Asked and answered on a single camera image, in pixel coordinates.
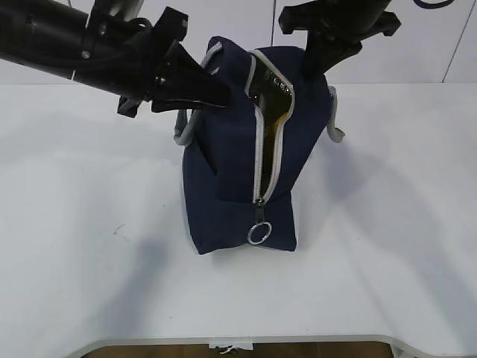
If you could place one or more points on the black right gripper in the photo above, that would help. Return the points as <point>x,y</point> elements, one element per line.
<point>341,23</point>

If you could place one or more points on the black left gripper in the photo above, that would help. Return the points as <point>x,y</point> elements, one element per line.
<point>169,77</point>

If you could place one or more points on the navy blue lunch bag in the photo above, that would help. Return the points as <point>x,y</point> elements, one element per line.
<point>238,172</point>

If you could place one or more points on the yellow pear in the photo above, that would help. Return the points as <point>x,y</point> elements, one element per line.
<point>280,120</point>

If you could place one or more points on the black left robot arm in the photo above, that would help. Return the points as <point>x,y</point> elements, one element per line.
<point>112,48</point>

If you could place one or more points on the white tape on table edge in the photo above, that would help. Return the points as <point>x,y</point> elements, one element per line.
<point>230,345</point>

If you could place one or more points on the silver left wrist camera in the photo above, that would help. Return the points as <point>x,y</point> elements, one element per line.
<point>122,9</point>

